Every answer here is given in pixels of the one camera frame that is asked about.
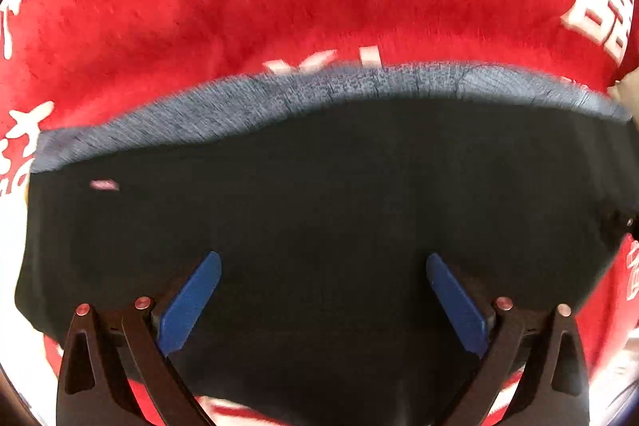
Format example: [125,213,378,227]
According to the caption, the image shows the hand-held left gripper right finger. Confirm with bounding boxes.
[427,252,591,426]

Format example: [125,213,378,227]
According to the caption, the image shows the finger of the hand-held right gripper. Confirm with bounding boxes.
[612,209,639,239]

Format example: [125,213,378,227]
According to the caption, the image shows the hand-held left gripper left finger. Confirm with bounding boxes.
[56,250,222,426]

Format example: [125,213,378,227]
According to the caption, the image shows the black pants with grey waistband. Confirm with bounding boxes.
[15,61,633,426]

